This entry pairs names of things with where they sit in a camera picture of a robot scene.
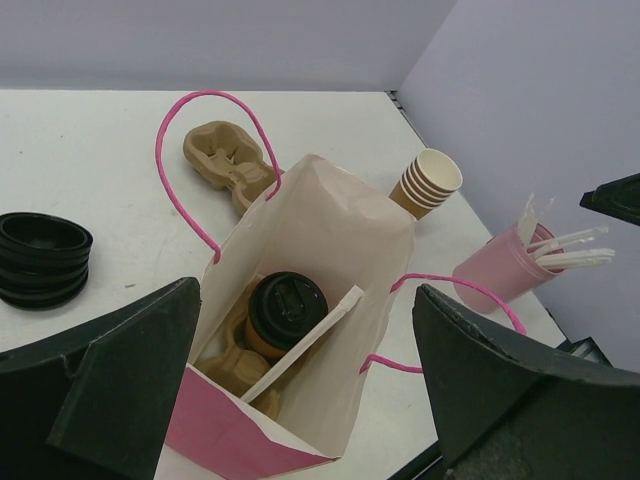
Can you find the cream and pink paper bag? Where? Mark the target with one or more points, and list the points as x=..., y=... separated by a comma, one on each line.
x=317, y=220

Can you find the pink cup with straws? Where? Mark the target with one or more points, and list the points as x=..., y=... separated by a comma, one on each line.
x=523, y=257

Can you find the black cup lid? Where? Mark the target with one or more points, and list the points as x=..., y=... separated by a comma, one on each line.
x=286, y=306

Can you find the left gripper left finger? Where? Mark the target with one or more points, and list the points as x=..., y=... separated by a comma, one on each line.
x=95, y=401

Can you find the white straw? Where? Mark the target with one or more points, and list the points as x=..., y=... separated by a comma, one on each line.
x=345, y=305

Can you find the stack of brown paper cups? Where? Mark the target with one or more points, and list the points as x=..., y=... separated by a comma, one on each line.
x=430, y=179

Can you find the aluminium frame rail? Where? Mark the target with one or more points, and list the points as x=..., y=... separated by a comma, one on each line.
x=586, y=349

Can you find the stack of black lids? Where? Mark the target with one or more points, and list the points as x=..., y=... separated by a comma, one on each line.
x=44, y=260

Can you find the brown pulp cup carrier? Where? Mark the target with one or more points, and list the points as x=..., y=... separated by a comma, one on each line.
x=228, y=158

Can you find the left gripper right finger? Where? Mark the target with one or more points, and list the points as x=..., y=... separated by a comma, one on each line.
x=506, y=406

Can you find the single brown paper cup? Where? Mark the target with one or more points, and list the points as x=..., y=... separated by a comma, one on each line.
x=255, y=343

